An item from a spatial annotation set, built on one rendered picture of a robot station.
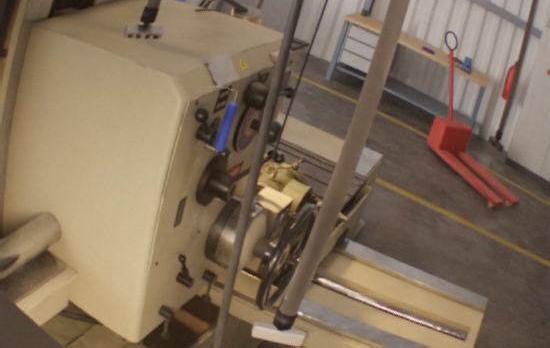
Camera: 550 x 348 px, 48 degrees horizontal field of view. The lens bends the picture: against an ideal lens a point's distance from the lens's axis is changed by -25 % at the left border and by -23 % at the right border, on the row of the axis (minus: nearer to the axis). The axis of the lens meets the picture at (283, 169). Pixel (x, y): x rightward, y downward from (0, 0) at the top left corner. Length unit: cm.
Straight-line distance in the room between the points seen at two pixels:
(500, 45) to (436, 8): 106
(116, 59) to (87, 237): 54
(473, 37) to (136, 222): 790
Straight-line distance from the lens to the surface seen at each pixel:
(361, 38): 892
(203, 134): 189
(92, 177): 199
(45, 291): 204
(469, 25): 953
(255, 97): 209
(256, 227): 236
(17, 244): 198
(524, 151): 912
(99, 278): 212
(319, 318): 322
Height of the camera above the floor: 246
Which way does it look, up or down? 23 degrees down
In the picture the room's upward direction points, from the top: 19 degrees clockwise
